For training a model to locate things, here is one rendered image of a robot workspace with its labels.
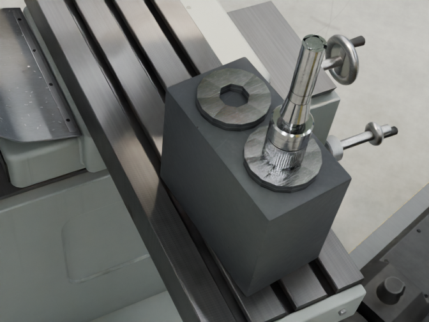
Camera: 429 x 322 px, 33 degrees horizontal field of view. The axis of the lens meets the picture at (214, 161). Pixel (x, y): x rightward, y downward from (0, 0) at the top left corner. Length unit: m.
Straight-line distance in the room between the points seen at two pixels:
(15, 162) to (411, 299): 0.77
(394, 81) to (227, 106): 1.85
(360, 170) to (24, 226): 1.31
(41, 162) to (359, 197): 1.30
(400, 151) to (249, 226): 1.67
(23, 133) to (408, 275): 0.79
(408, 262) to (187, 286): 0.67
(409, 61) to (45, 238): 1.73
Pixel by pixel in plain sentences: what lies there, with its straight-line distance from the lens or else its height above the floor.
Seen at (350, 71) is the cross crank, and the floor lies 0.70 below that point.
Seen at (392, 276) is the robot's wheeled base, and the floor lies 0.61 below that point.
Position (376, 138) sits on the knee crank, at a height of 0.57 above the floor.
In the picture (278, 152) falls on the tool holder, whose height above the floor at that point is 1.21.
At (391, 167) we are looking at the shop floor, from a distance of 2.42.
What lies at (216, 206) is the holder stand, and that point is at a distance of 0.90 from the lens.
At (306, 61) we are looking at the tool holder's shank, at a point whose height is 1.34.
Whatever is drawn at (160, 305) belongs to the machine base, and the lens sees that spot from 1.81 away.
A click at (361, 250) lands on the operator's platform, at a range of 1.73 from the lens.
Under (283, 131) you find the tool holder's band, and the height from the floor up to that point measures 1.25.
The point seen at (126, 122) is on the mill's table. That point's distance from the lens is 1.10.
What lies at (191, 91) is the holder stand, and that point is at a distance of 0.89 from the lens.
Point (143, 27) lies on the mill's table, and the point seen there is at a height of 0.98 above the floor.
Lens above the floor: 1.83
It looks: 53 degrees down
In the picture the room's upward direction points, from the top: 9 degrees clockwise
